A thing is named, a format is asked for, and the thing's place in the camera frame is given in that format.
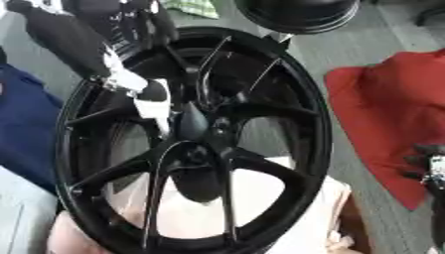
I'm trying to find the red cloth covered table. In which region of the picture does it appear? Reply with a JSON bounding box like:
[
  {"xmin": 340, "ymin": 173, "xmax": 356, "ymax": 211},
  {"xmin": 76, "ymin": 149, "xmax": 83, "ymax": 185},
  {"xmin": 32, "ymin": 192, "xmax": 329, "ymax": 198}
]
[{"xmin": 321, "ymin": 49, "xmax": 445, "ymax": 211}]

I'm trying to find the white pin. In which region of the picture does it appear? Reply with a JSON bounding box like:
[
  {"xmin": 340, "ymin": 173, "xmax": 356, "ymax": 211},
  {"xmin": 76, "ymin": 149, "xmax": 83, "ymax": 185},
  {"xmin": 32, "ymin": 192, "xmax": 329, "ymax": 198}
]
[{"xmin": 132, "ymin": 96, "xmax": 174, "ymax": 138}]

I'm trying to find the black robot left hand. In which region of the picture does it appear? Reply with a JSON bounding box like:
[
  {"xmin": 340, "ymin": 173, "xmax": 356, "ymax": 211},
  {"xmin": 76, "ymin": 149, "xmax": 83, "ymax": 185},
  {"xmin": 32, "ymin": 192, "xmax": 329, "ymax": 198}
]
[{"xmin": 133, "ymin": 78, "xmax": 211, "ymax": 142}]

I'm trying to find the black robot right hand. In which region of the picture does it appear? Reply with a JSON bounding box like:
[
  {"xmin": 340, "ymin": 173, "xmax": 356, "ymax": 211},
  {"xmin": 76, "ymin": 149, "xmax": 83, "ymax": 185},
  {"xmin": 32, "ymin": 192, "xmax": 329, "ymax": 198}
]
[{"xmin": 401, "ymin": 143, "xmax": 445, "ymax": 183}]

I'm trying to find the blue cloth covered table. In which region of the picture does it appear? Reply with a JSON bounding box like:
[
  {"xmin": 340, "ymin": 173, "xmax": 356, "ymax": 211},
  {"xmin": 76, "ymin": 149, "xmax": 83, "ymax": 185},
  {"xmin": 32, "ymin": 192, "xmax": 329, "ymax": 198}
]
[{"xmin": 0, "ymin": 63, "xmax": 67, "ymax": 196}]

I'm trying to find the black spoked wheel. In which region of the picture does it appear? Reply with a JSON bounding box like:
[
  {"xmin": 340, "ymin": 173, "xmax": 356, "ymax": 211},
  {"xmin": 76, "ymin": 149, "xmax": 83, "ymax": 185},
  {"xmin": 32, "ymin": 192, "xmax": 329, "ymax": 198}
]
[{"xmin": 54, "ymin": 26, "xmax": 336, "ymax": 254}]

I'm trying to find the green white checked cloth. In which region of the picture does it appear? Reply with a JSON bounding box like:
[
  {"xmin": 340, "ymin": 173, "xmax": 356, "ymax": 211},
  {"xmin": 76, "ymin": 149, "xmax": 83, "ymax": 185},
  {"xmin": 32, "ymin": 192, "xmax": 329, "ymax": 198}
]
[{"xmin": 160, "ymin": 0, "xmax": 223, "ymax": 20}]

